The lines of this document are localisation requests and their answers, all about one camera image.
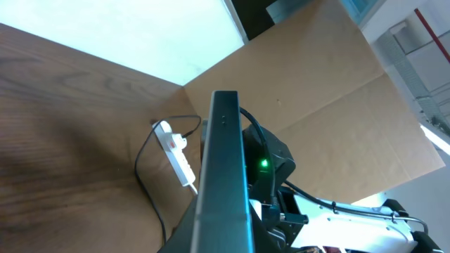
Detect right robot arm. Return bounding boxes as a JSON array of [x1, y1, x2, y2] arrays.
[[243, 125, 441, 252]]

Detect black USB charging cable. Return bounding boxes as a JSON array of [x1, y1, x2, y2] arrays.
[[134, 115, 203, 245]]

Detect white USB charger adapter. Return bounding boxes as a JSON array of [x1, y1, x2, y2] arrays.
[[169, 134, 187, 150]]

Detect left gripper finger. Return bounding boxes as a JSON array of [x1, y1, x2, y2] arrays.
[[158, 197, 197, 253]]

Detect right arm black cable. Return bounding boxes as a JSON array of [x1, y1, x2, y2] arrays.
[[239, 107, 430, 235]]

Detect white power strip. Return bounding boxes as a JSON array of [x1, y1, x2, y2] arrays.
[[152, 120, 196, 190]]

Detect cardboard sheet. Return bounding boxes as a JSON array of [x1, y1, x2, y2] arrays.
[[185, 1, 444, 203]]

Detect Samsung Galaxy smartphone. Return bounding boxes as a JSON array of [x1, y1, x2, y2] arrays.
[[190, 91, 254, 253]]

